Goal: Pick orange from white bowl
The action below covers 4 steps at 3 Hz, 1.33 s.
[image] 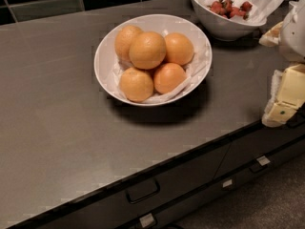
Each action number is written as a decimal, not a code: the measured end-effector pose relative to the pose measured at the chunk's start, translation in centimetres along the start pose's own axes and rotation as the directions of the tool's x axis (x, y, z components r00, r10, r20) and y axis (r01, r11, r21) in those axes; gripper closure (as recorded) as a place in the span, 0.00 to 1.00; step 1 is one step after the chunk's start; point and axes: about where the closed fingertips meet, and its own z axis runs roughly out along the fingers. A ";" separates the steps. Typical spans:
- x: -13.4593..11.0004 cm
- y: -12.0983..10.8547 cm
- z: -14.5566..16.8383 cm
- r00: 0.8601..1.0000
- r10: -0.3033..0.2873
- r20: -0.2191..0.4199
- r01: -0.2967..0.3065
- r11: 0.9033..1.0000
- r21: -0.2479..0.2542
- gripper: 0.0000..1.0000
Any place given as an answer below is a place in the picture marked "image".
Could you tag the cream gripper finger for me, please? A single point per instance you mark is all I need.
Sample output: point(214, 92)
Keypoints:
point(271, 37)
point(287, 95)

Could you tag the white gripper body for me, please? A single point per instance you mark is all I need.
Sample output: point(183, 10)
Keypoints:
point(293, 35)

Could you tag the orange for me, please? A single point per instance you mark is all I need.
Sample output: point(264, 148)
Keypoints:
point(147, 50)
point(179, 48)
point(167, 77)
point(123, 41)
point(136, 85)

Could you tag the white bowl with strawberries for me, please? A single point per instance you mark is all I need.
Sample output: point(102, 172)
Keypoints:
point(229, 29)

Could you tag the white bowl with oranges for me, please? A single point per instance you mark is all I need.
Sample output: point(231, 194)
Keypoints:
point(161, 23)

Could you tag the red strawberries pile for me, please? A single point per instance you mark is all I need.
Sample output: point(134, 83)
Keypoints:
point(227, 9)

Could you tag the right dark drawer front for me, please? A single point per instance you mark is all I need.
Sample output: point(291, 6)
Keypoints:
point(256, 141)

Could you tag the dark drawer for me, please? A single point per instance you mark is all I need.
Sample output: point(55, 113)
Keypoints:
point(109, 209)
point(256, 141)
point(179, 207)

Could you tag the white paper liner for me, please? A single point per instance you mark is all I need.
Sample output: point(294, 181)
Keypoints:
point(108, 69)

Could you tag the lower dark drawer front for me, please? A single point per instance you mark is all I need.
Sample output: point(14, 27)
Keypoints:
point(179, 207)

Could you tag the left dark drawer front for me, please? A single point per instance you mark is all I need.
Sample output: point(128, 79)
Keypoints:
point(109, 209)

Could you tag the black left drawer handle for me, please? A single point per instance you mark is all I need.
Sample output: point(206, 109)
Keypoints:
point(142, 190)

